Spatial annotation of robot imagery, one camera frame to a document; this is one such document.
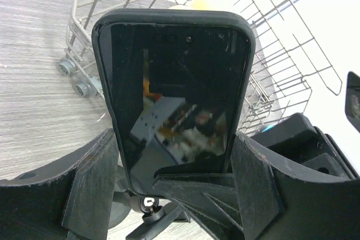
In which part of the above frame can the grey wire dish rack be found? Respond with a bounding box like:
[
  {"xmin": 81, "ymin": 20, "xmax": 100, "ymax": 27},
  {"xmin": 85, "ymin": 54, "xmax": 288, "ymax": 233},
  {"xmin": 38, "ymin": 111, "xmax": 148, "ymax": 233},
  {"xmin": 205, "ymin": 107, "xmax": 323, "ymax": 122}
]
[{"xmin": 57, "ymin": 0, "xmax": 343, "ymax": 134}]

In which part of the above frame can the cream plate front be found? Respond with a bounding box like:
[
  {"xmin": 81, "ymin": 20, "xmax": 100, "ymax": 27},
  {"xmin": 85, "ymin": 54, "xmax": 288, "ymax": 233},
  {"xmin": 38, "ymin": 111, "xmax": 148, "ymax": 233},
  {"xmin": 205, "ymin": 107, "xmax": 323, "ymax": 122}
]
[{"xmin": 169, "ymin": 0, "xmax": 219, "ymax": 11}]

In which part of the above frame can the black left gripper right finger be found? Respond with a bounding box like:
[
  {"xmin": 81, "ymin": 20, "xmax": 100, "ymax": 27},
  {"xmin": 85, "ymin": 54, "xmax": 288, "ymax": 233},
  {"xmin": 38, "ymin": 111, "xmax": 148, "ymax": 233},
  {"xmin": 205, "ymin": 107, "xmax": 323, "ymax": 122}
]
[{"xmin": 154, "ymin": 134, "xmax": 359, "ymax": 239}]

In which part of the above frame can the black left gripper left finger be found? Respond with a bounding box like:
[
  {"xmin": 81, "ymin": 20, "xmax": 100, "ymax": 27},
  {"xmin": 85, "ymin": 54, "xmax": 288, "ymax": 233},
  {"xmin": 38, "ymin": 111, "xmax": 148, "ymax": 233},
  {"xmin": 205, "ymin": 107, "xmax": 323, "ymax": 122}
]
[{"xmin": 1, "ymin": 129, "xmax": 119, "ymax": 239}]

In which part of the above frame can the black smartphone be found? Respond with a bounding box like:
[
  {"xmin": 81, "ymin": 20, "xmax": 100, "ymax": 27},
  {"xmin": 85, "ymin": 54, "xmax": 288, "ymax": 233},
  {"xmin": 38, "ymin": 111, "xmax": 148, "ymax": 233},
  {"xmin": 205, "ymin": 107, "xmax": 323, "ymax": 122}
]
[{"xmin": 92, "ymin": 8, "xmax": 255, "ymax": 196}]

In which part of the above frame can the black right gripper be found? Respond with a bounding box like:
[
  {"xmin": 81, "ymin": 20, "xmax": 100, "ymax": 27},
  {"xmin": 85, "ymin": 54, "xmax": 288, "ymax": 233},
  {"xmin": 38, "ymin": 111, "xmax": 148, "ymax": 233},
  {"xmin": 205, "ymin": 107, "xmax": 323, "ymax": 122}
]
[{"xmin": 251, "ymin": 113, "xmax": 357, "ymax": 179}]

